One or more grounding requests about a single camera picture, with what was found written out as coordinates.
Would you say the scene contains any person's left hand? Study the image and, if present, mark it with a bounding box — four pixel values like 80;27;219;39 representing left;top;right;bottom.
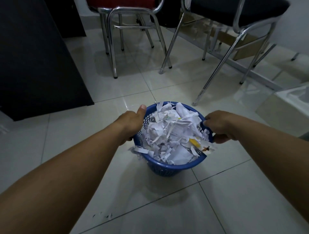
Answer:
115;104;147;146

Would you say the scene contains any person's right hand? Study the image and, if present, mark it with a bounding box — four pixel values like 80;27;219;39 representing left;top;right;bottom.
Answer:
202;110;239;144

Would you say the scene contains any blue plastic mesh wastebasket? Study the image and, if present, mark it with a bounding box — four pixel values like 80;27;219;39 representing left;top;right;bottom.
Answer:
132;101;214;178

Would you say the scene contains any person's left forearm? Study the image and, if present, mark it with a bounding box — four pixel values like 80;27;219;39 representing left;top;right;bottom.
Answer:
0;120;132;234

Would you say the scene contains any person's right forearm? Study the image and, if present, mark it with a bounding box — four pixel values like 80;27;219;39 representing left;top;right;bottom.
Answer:
227;113;309;225

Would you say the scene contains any white tiled floor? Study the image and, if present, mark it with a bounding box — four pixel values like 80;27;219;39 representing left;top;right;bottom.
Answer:
0;0;309;234

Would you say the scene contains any brown wooden board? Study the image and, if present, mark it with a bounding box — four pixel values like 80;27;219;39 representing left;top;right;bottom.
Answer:
216;30;270;61

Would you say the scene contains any red chrome chair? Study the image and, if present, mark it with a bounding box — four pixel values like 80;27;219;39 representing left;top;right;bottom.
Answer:
86;0;173;79

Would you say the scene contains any black table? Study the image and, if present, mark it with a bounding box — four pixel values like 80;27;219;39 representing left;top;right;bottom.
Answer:
0;0;95;122

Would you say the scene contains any black hanging bag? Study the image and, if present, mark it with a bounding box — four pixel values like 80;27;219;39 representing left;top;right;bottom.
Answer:
154;0;182;28

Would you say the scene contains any black chrome chair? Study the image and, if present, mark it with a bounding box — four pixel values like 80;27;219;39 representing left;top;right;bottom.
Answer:
159;0;291;106

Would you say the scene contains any black cabinet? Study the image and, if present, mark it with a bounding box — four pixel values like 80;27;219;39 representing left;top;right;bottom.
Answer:
44;0;87;39

